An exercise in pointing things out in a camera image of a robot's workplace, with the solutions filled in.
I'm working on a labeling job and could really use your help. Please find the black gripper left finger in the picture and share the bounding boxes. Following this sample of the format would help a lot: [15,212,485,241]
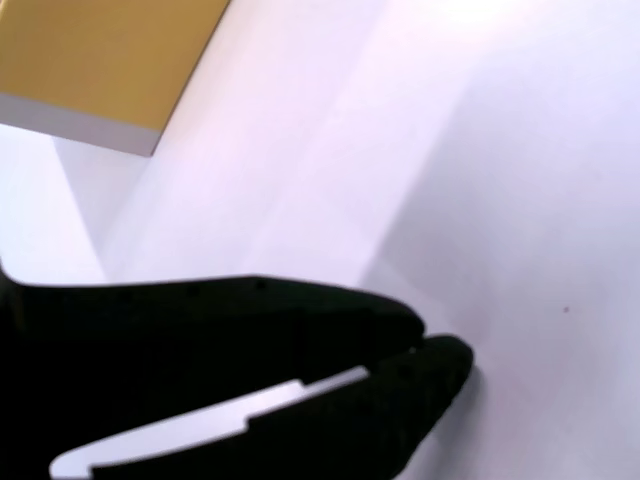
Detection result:
[0,258,427,480]

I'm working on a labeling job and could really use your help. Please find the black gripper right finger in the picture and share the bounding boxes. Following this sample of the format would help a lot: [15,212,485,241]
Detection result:
[88,334,475,480]

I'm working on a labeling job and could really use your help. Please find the yellow open box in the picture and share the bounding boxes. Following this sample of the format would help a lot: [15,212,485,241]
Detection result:
[0,0,232,157]

